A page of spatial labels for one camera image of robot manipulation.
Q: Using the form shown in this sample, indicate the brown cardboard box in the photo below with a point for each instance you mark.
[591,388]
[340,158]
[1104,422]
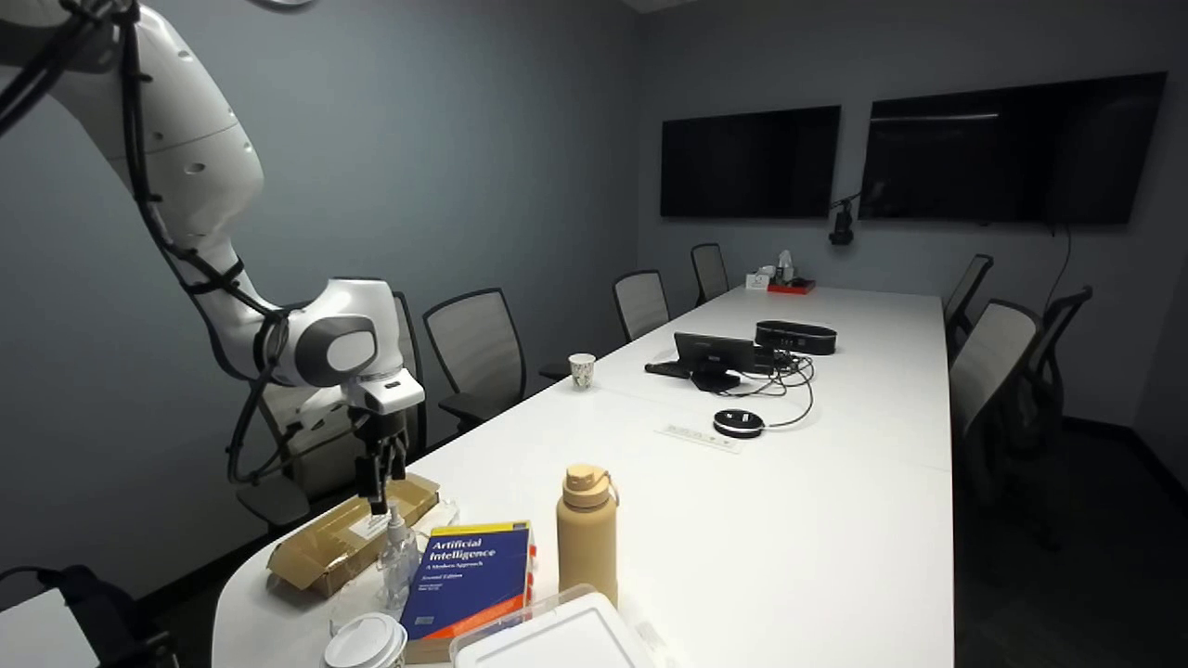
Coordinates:
[321,542]

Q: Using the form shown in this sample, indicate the white lidded paper cup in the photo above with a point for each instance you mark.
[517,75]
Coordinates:
[367,645]

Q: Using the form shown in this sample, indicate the tan insulated bottle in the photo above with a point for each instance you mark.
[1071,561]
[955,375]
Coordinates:
[587,541]

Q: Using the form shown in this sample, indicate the blue book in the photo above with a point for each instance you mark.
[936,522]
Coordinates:
[471,581]

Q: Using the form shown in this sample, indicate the round black speakerphone puck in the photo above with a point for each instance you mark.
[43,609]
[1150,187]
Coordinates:
[741,422]

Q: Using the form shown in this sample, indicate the patterned open paper cup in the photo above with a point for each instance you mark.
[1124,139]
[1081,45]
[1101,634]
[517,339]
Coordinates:
[582,374]

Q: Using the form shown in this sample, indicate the black conference tablet console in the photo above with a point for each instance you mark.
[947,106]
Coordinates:
[717,359]

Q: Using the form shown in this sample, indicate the clear pump bottle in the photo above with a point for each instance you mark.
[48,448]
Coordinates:
[400,552]

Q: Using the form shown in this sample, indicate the black bag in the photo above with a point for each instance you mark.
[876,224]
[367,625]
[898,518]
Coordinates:
[117,616]

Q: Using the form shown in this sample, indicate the small white dispenser bottle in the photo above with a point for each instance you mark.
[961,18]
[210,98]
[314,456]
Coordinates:
[785,264]

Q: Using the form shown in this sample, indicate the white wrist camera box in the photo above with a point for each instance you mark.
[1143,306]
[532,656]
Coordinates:
[387,394]

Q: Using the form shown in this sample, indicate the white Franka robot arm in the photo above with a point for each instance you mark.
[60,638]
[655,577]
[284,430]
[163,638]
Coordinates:
[186,137]

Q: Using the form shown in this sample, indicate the white flat panel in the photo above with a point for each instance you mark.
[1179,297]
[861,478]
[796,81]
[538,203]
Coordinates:
[43,634]

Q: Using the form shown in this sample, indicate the larger black wall television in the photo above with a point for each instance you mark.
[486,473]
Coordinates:
[1015,149]

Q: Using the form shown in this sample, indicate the black rectangular speaker box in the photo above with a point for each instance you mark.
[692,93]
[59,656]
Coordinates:
[796,336]

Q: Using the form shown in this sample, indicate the smaller black wall television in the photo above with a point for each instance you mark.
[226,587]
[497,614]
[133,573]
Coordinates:
[748,160]

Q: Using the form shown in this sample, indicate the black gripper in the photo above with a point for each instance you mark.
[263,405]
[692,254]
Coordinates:
[382,441]

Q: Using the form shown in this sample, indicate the grey mesh office chair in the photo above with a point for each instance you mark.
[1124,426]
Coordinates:
[640,304]
[970,297]
[711,269]
[1061,359]
[988,374]

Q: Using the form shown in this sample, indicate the white tissue box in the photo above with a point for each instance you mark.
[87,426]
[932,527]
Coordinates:
[760,282]

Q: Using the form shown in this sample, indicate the red flat tray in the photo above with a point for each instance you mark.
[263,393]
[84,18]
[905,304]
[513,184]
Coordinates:
[794,286]

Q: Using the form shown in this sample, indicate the clear plastic bag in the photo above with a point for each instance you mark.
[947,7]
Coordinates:
[359,587]

